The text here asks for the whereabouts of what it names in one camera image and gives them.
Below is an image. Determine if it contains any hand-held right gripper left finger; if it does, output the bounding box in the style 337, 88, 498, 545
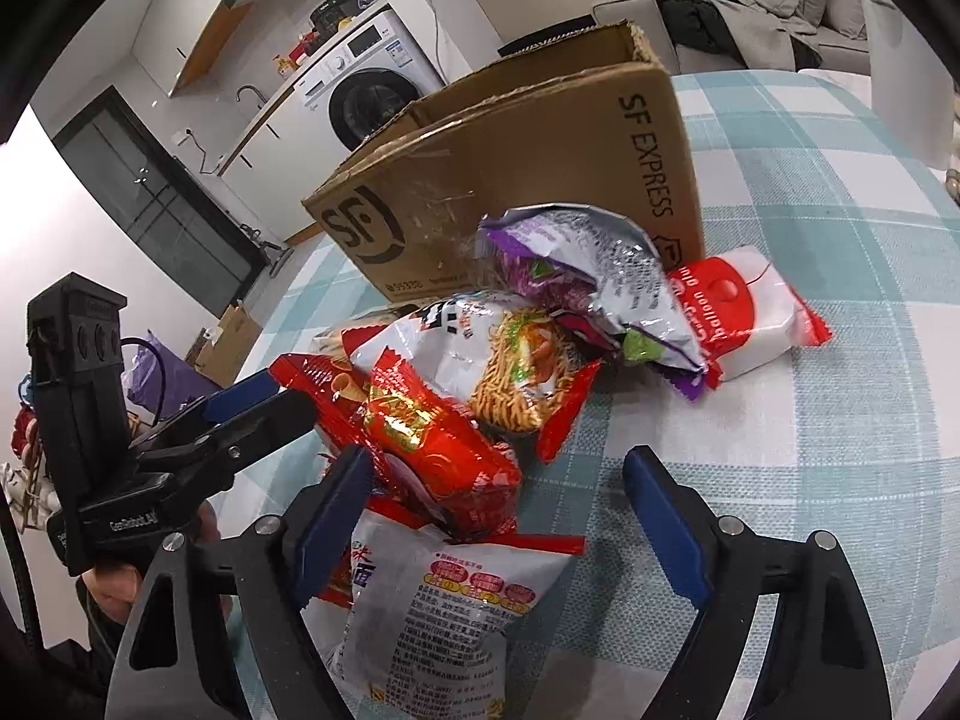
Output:
105, 444, 376, 720

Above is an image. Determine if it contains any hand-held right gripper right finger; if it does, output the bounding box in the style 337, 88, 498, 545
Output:
622, 444, 893, 720

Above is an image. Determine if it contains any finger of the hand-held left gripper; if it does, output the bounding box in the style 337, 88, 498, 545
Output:
139, 388, 320, 522
127, 370, 280, 458

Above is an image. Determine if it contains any red foil snack packet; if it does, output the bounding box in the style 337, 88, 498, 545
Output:
364, 345, 522, 545

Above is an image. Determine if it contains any white red instant noodle packet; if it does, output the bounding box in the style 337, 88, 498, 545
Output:
300, 495, 587, 720

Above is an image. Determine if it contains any white fried noodle packet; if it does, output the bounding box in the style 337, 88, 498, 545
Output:
330, 289, 605, 462

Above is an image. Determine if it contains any red white balloon packet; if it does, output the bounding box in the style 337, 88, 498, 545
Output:
664, 244, 833, 391

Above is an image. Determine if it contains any purple silver snack packet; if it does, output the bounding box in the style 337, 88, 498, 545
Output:
476, 202, 710, 400

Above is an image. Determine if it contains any brown cardboard box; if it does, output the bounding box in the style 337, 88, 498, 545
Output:
301, 21, 706, 305

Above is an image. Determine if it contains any person's left hand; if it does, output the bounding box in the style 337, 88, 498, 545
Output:
79, 501, 226, 625

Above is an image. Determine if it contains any small cardboard box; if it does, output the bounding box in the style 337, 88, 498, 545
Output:
193, 302, 263, 383

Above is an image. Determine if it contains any purple bag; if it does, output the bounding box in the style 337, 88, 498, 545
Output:
124, 330, 218, 428

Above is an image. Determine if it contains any floor mop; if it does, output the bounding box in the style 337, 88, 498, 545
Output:
240, 221, 293, 271

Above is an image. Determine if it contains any dark glass door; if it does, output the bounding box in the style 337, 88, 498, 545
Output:
52, 86, 263, 320

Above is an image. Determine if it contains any white kitchen counter cabinet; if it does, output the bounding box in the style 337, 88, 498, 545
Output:
214, 75, 353, 181

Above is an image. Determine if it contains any white washing machine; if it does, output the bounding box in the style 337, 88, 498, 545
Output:
292, 9, 445, 155

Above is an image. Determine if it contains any black cooker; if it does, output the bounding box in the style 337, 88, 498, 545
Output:
311, 0, 361, 35

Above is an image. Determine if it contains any white trash bin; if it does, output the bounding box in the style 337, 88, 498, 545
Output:
861, 0, 957, 170

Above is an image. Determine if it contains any grey sofa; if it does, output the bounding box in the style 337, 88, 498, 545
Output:
592, 0, 890, 76

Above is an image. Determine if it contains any dark jacket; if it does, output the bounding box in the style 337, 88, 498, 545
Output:
660, 0, 751, 53

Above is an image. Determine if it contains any grey jacket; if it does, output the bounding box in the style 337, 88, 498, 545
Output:
705, 0, 826, 68

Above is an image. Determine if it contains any white wall cabinet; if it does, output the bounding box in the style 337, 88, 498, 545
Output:
131, 0, 256, 98

